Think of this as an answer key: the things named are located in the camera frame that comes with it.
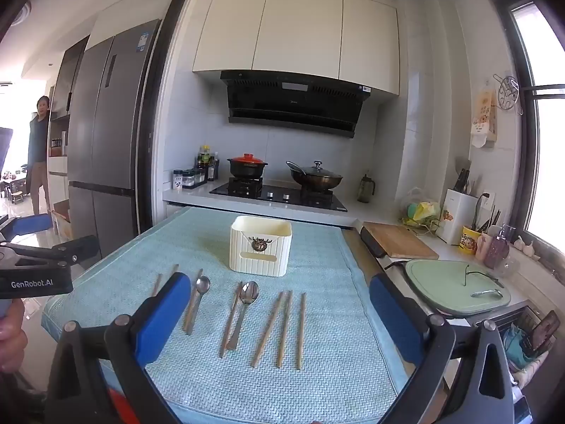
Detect garlic bulbs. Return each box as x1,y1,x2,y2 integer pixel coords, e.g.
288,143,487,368
514,236,537,257

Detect person's left hand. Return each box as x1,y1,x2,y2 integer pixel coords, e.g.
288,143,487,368
0,300,28,374

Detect metal wire trivet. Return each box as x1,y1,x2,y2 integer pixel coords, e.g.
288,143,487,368
493,74,526,116

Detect metal spoon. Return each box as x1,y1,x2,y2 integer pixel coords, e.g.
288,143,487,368
187,276,212,336
226,280,260,351

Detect window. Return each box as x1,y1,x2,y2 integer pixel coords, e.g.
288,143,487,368
503,0,565,252

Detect plastic bag with green items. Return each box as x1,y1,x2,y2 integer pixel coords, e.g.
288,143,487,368
399,187,442,230

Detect pink soap bottle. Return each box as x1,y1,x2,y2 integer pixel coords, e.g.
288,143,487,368
488,224,517,269

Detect dark tall cabinet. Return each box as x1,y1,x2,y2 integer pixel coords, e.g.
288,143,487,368
46,35,91,230

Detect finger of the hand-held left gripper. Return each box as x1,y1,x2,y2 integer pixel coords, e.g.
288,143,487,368
13,235,100,270
8,214,52,241

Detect pale green cutting board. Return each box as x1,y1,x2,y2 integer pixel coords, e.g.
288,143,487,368
405,259,512,317

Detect wall paper holder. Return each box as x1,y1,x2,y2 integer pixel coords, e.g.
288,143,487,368
469,88,497,148

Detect white kitchen counter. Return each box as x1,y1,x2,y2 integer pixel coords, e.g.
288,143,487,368
162,179,530,283

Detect black wok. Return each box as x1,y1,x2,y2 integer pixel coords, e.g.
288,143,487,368
286,161,344,192

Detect yellow cup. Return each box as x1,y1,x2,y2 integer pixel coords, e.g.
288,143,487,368
461,225,486,254

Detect black clay pot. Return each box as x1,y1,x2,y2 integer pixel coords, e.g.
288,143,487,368
227,159,268,180

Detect ceiling air vent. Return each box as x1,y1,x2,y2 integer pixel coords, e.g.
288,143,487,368
13,2,34,25

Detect glass wok lid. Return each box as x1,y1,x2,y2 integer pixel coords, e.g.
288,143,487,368
289,161,343,179

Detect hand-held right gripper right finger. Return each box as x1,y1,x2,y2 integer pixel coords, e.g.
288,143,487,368
368,274,517,424

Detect black range hood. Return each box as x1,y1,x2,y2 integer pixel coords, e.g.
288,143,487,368
220,71,371,139

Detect yellow-capped sauce bottle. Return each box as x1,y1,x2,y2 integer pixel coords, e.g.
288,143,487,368
198,145,212,182

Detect wooden cutting board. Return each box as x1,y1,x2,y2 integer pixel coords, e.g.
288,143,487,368
362,222,440,260

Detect cardboard box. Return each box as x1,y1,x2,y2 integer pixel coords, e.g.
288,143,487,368
50,201,73,239

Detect teal woven mat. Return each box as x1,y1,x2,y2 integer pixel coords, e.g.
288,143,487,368
42,207,409,424

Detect grey refrigerator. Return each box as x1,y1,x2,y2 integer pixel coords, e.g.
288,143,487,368
66,18,162,270

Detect white knife block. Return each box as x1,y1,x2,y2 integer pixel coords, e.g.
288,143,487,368
437,168,480,246

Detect cream utensil holder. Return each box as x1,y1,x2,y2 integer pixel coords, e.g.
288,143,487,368
230,216,293,278

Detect black wire basket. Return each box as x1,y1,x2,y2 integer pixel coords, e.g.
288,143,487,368
496,307,563,374

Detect white wall cabinet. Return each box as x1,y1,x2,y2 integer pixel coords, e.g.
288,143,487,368
192,0,400,96

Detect black gas stove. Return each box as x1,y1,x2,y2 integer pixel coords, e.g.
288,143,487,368
209,177,348,213

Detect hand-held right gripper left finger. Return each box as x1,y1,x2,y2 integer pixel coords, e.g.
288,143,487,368
44,272,192,424

